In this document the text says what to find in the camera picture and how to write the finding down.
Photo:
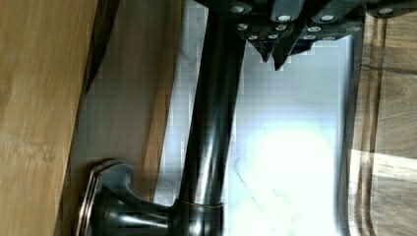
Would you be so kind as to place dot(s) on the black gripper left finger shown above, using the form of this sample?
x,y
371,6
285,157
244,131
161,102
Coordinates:
x,y
267,24

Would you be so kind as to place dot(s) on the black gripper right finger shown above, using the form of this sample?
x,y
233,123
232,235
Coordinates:
x,y
307,21

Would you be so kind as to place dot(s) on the wooden drawer with black handle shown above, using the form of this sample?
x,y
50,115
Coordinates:
x,y
85,88

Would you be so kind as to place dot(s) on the walnut wooden cutting board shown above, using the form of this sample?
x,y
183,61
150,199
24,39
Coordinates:
x,y
382,158

